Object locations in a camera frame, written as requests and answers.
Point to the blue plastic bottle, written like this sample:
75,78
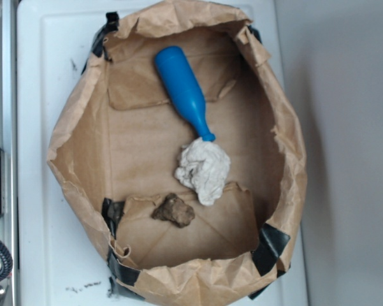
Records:
183,89

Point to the crumpled white paper ball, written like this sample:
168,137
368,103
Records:
203,166

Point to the brown paper bag bin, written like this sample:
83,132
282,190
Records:
116,145

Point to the aluminium frame rail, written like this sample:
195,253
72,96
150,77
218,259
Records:
9,287

